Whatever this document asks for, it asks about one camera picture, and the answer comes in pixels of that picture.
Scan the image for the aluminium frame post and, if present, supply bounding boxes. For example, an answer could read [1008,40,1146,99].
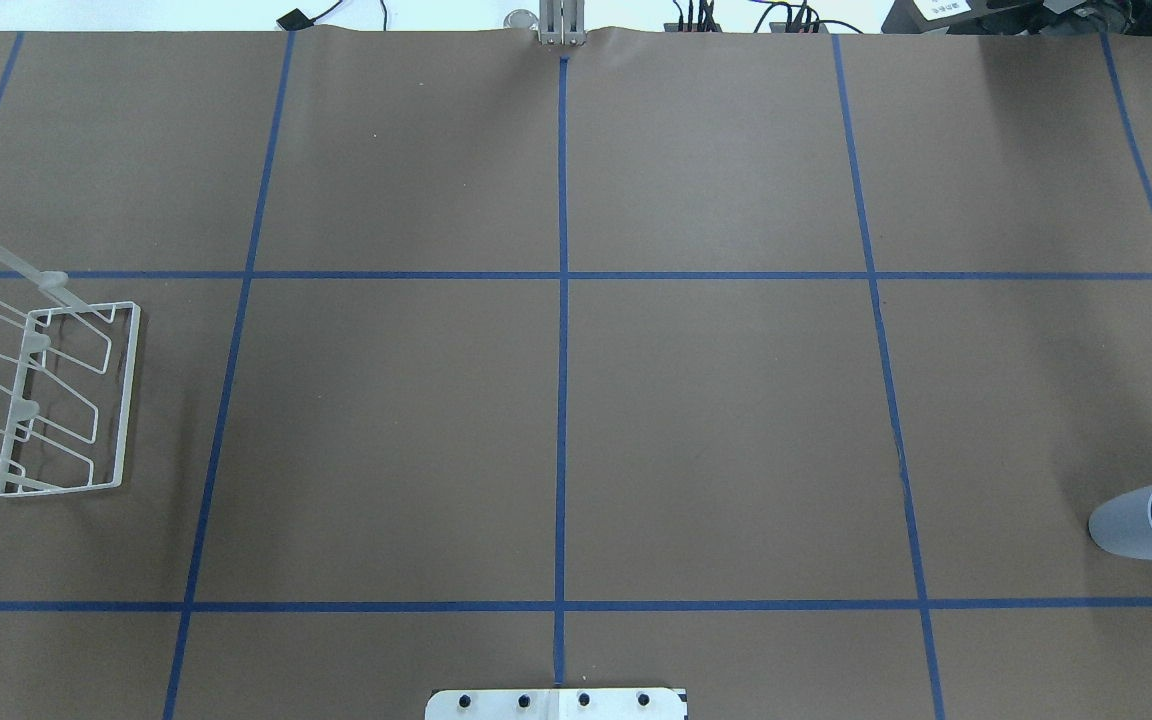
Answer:
[536,0,586,46]

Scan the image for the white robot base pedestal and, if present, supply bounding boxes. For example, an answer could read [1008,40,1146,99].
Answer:
[424,687,689,719]

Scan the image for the white wire cup holder rack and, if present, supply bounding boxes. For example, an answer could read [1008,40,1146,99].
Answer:
[0,243,142,498]

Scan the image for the small black box device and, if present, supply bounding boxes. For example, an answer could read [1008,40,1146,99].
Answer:
[276,8,314,32]

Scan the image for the silver round metal can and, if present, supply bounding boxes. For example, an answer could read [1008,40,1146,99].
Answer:
[502,8,539,29]

